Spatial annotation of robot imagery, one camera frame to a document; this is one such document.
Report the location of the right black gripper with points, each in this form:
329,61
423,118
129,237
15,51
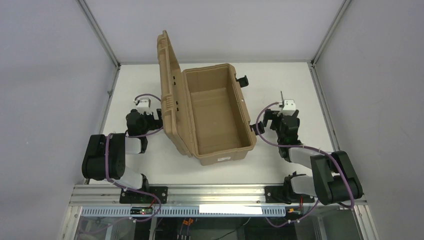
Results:
276,119

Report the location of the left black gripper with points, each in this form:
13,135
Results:
154,119

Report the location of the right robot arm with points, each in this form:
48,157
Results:
333,179

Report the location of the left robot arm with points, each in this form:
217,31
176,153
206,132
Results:
105,156

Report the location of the tan plastic toolbox bin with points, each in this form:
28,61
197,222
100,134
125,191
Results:
218,114

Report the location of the white label on bin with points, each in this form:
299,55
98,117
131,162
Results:
222,159

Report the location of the black front toolbox latch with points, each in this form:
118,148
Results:
258,128

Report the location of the black toolbox latch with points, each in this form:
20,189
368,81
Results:
258,128
243,81

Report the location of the tan toolbox lid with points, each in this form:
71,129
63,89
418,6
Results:
174,103

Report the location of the black rear toolbox latch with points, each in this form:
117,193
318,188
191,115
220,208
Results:
243,81

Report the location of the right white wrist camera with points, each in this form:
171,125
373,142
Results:
287,107

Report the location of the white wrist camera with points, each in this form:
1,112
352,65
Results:
287,107
143,105

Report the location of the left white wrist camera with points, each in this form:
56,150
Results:
143,105

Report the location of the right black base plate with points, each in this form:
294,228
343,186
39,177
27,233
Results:
281,195

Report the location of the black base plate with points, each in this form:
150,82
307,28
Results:
281,195
131,197

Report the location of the aluminium front rail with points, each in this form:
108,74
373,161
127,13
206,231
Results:
182,195

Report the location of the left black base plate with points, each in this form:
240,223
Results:
131,197

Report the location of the slotted cable duct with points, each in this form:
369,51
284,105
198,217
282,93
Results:
203,210

